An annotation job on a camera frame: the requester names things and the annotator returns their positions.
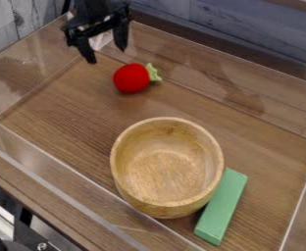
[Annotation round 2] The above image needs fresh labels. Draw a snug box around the green rectangular block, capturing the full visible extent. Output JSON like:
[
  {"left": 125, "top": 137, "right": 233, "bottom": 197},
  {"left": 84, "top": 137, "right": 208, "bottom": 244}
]
[{"left": 194, "top": 168, "right": 248, "bottom": 246}]

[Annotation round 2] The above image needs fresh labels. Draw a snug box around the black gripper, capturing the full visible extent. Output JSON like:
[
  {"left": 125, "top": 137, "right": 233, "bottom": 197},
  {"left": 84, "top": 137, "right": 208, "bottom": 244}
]
[{"left": 62, "top": 0, "right": 131, "bottom": 64}]

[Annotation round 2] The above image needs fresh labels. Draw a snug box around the clear acrylic corner bracket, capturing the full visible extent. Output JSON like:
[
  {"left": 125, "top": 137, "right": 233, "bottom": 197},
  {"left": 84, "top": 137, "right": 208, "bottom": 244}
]
[{"left": 90, "top": 30, "right": 113, "bottom": 51}]

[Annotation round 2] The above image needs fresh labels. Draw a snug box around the black metal table frame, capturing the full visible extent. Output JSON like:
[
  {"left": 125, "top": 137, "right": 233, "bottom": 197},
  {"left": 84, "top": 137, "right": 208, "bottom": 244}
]
[{"left": 13, "top": 207, "right": 60, "bottom": 251}]

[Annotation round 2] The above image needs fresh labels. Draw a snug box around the red plush strawberry toy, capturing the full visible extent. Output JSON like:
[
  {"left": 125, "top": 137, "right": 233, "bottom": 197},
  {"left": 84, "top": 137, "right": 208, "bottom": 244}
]
[{"left": 113, "top": 63, "right": 162, "bottom": 93}]

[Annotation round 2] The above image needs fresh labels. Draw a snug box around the clear acrylic enclosure wall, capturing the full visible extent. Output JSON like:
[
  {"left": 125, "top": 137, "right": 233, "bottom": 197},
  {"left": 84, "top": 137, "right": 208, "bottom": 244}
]
[{"left": 0, "top": 22, "right": 306, "bottom": 251}]

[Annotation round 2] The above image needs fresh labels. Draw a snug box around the wooden bowl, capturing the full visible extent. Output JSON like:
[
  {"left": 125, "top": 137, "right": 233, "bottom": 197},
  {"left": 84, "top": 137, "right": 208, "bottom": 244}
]
[{"left": 110, "top": 117, "right": 224, "bottom": 219}]

